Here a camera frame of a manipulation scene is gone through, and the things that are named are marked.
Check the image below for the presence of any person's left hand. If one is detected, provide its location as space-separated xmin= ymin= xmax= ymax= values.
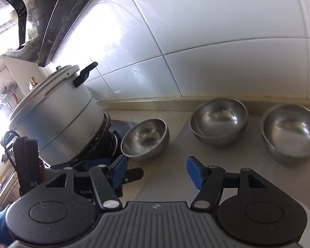
xmin=40 ymin=159 xmax=51 ymax=184

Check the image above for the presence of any medium steel bowl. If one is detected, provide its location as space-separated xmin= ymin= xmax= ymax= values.
xmin=188 ymin=97 xmax=249 ymax=149

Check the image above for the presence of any large steel pot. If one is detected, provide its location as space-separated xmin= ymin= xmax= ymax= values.
xmin=9 ymin=62 xmax=105 ymax=162

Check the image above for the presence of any steel pot lid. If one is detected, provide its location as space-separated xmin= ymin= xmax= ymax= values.
xmin=10 ymin=64 xmax=81 ymax=121

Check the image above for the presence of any black range hood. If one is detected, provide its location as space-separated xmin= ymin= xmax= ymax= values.
xmin=0 ymin=0 xmax=112 ymax=68

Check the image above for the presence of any small steel bowl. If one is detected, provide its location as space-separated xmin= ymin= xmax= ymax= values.
xmin=261 ymin=104 xmax=310 ymax=167

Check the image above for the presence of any grey counter mat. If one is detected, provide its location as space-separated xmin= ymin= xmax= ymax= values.
xmin=132 ymin=113 xmax=310 ymax=202

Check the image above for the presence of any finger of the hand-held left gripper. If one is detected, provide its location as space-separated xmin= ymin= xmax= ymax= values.
xmin=51 ymin=158 xmax=112 ymax=171
xmin=122 ymin=167 xmax=144 ymax=185

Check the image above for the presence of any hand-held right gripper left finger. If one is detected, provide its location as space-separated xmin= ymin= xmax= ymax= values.
xmin=45 ymin=155 xmax=129 ymax=211

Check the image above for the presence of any black gas stove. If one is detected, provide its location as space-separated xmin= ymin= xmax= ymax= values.
xmin=0 ymin=112 xmax=135 ymax=173

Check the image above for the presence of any large steel bowl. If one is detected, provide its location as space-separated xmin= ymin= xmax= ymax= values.
xmin=120 ymin=118 xmax=170 ymax=162

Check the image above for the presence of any person's left forearm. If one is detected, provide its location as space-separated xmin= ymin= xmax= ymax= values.
xmin=0 ymin=203 xmax=17 ymax=245

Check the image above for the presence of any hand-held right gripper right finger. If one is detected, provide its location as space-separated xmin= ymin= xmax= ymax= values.
xmin=186 ymin=156 xmax=271 ymax=211

